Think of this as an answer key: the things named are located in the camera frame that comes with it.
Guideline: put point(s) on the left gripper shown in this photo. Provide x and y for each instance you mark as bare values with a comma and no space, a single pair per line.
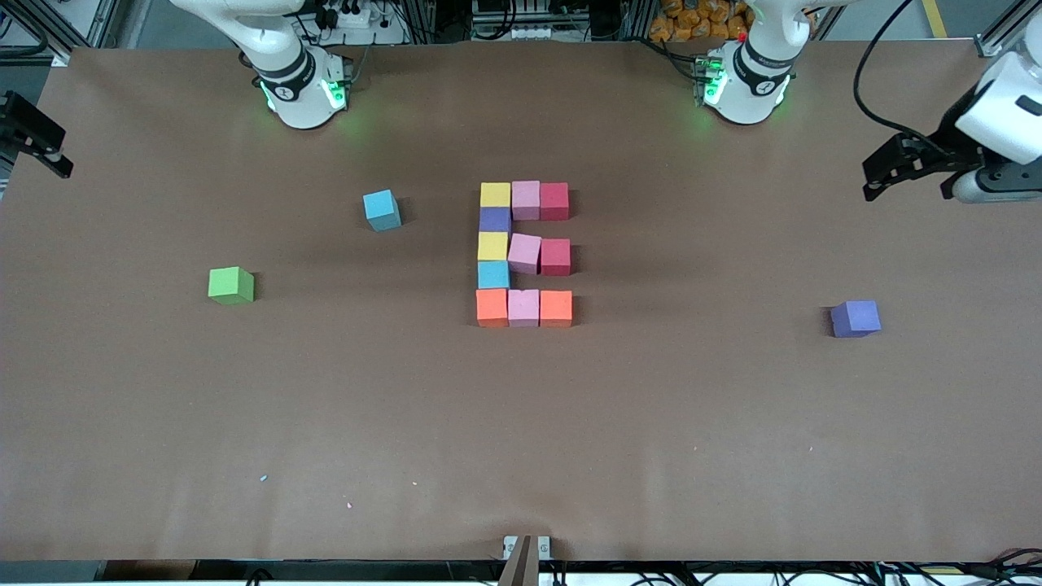
949,133

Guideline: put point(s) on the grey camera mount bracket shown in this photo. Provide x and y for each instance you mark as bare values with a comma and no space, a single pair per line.
525,561

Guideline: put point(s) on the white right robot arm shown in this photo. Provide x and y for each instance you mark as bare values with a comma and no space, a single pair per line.
297,89

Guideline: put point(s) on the crimson foam cube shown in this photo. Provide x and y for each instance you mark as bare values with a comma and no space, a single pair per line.
554,201
555,256

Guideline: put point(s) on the orange foam cube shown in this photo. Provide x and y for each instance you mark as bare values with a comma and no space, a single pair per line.
492,307
556,308

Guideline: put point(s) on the green foam cube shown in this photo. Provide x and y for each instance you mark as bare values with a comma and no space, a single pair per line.
230,285

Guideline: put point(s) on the aluminium frame profile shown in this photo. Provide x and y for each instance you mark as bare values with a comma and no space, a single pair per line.
61,57
989,47

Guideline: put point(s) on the pink foam cube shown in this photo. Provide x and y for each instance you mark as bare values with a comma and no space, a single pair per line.
525,253
523,308
526,200

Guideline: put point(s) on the white power strip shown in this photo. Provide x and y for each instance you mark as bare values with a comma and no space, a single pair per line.
350,16
533,33

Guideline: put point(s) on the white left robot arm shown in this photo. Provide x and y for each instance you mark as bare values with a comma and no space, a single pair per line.
753,89

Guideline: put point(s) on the purple foam cube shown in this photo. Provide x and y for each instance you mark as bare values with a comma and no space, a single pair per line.
495,220
855,318

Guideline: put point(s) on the brown table cover sheet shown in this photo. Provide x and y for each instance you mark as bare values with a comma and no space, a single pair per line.
521,448

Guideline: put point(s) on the light blue foam cube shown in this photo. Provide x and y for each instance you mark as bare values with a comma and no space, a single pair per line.
492,274
382,210

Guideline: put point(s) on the yellow foam cube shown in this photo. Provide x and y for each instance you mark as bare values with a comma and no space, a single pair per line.
495,195
492,246

